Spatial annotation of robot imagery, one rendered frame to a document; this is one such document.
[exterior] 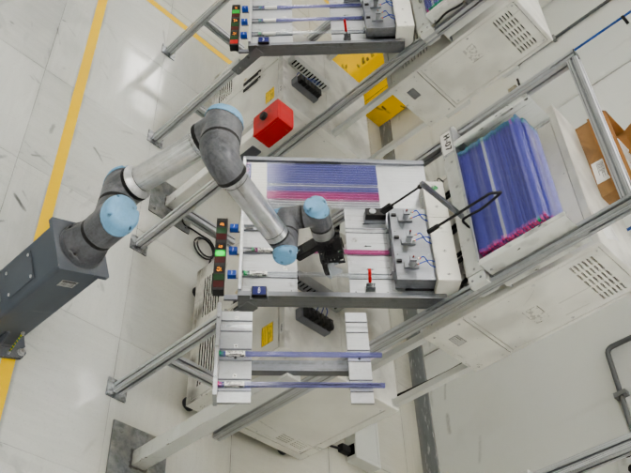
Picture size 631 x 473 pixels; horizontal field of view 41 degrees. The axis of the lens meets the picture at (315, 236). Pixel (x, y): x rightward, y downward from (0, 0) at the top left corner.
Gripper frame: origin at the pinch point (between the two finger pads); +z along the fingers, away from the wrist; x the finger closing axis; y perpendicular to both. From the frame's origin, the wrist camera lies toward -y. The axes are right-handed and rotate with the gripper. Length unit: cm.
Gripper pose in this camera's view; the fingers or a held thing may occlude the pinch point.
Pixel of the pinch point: (329, 274)
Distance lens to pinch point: 290.8
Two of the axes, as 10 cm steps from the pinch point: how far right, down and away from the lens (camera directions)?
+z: 1.9, 6.6, 7.2
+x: -0.3, -7.3, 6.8
